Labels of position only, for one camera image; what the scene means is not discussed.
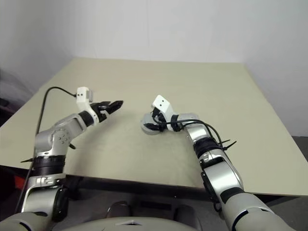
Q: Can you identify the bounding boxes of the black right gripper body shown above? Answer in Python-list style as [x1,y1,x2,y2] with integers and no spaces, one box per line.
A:
[152,108,167,126]

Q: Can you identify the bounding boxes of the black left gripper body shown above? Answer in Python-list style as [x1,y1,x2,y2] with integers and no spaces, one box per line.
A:
[92,103,109,124]

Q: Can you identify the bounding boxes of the round motor housing copper windings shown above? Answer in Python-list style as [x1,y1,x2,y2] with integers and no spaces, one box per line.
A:
[141,121,167,136]

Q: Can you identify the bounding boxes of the dark rounded shape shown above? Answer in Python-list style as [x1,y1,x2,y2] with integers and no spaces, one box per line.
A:
[107,201,132,218]

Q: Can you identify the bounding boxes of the grey robot torso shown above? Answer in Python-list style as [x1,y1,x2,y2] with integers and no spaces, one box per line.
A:
[51,216,231,231]

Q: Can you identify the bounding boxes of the red object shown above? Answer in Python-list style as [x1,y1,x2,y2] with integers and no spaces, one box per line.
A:
[13,175,32,191]

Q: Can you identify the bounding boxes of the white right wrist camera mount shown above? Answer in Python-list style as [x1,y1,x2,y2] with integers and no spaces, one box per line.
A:
[152,95,174,132]

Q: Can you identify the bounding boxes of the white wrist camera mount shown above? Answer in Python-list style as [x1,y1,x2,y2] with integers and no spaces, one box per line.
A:
[76,86,98,126]
[152,95,174,132]

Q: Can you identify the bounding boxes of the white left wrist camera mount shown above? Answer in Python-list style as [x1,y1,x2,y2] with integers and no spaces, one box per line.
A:
[76,86,98,126]

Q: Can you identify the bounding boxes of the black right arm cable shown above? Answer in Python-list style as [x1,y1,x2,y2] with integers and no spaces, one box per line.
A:
[154,115,226,151]

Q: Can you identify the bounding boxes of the black table frame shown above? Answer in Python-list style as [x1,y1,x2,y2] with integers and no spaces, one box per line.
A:
[64,175,210,197]

